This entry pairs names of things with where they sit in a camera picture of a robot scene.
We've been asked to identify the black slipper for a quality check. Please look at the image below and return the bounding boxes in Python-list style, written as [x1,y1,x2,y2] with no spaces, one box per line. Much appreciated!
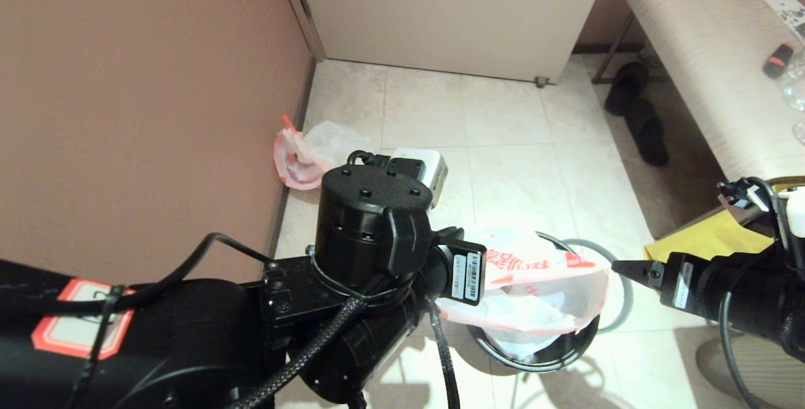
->
[629,102,670,167]
[604,61,651,116]

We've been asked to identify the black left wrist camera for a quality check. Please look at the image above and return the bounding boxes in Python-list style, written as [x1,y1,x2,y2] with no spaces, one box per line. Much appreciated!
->
[314,147,450,287]

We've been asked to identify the grey skirting board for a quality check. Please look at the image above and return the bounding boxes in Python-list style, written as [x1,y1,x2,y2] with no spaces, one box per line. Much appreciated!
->
[267,57,318,262]

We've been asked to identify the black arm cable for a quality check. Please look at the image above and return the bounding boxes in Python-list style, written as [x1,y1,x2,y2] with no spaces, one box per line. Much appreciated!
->
[0,233,461,409]
[718,177,805,409]

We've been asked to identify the white door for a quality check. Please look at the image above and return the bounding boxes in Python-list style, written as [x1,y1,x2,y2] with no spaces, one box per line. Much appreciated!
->
[291,0,614,85]

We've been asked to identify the black marker with red band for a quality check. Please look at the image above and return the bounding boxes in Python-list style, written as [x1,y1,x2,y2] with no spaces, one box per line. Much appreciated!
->
[762,42,795,79]

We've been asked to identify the grey bin ring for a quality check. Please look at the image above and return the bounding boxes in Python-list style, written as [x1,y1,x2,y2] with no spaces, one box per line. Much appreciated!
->
[563,238,633,334]

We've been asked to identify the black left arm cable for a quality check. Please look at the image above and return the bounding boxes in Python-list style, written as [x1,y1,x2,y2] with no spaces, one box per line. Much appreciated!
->
[0,233,461,409]

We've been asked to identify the white red-printed trash bag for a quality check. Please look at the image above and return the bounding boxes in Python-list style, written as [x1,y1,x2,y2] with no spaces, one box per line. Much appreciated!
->
[274,115,378,191]
[436,227,609,361]

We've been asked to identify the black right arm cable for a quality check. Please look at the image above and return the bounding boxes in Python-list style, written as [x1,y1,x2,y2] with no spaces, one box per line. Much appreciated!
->
[718,177,805,409]

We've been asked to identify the light woodgrain desk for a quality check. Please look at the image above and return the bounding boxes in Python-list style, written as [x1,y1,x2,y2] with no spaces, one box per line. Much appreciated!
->
[590,0,805,183]

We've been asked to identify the yellow fabric bag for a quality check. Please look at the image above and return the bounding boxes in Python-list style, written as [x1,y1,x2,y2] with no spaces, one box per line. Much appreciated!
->
[645,175,805,264]

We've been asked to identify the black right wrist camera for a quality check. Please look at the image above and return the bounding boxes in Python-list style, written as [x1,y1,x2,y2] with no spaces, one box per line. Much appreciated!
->
[717,176,805,240]

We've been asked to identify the white leaflet with blue print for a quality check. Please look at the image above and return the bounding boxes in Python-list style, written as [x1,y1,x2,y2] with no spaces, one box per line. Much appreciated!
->
[763,0,805,40]

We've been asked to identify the black round trash bin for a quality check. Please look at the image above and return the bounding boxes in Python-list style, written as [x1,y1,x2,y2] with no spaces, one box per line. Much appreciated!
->
[469,232,599,373]

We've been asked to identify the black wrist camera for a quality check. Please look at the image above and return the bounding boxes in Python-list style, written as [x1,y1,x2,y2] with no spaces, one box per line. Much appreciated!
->
[717,176,805,240]
[314,147,450,287]

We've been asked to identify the beige door frame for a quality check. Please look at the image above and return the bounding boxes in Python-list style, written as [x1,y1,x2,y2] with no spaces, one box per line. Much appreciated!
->
[272,0,328,62]

